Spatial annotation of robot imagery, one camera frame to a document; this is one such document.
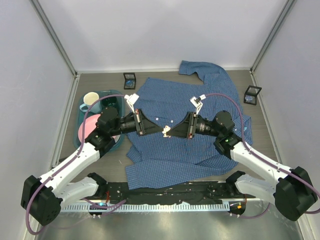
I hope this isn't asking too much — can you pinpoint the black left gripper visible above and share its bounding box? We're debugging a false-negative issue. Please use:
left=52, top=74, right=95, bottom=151
left=110, top=108, right=163, bottom=137

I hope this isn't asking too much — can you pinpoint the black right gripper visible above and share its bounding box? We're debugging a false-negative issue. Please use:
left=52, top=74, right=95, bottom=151
left=167, top=111, right=222, bottom=139

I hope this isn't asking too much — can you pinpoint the gold leaf brooch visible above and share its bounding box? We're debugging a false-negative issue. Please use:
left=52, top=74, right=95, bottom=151
left=162, top=125, right=171, bottom=138

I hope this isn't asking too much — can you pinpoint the blue plaid shirt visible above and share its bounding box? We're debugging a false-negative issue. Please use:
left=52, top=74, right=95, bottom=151
left=125, top=61, right=253, bottom=190

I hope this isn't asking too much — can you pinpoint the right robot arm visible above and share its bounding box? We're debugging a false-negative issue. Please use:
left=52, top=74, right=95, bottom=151
left=166, top=110, right=318, bottom=221

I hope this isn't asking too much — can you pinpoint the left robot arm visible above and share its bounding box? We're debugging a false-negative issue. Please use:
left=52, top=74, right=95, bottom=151
left=21, top=107, right=163, bottom=226

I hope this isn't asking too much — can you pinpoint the dark green mug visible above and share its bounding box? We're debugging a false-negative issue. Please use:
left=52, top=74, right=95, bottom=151
left=101, top=96, right=119, bottom=109

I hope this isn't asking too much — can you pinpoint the black display box back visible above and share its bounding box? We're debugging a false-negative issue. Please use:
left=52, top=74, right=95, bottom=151
left=123, top=72, right=137, bottom=90

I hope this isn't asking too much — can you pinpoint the black display box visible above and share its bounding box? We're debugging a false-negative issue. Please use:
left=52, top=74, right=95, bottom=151
left=123, top=72, right=137, bottom=90
left=243, top=85, right=262, bottom=106

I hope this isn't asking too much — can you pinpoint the pink plate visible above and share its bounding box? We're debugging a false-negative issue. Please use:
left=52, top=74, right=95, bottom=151
left=77, top=114, right=100, bottom=142

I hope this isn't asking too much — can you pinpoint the light blue mug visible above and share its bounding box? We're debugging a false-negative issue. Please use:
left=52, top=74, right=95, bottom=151
left=79, top=92, right=102, bottom=114

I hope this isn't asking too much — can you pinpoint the teal plastic tray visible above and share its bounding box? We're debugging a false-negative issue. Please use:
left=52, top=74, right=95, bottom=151
left=72, top=89, right=125, bottom=152

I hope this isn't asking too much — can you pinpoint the black display box right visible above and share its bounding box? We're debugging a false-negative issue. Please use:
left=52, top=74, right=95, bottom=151
left=243, top=85, right=262, bottom=106

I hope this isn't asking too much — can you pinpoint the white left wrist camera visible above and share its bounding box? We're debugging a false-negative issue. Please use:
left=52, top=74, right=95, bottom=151
left=124, top=93, right=139, bottom=113

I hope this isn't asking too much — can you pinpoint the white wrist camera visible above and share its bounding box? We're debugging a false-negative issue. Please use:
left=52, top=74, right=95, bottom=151
left=124, top=93, right=139, bottom=113
left=189, top=94, right=206, bottom=115

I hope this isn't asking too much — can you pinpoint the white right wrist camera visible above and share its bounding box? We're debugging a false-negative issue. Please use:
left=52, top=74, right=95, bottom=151
left=189, top=94, right=206, bottom=115

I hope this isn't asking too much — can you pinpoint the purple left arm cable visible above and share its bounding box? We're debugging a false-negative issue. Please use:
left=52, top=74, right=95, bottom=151
left=24, top=93, right=127, bottom=236

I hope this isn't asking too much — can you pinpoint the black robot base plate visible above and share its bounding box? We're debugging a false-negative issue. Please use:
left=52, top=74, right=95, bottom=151
left=76, top=180, right=251, bottom=206

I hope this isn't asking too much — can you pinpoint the white slotted cable duct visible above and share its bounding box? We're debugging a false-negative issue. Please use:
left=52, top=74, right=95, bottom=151
left=61, top=201, right=230, bottom=213

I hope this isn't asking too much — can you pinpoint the aluminium frame rail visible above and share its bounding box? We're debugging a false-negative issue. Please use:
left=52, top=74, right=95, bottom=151
left=29, top=0, right=77, bottom=77

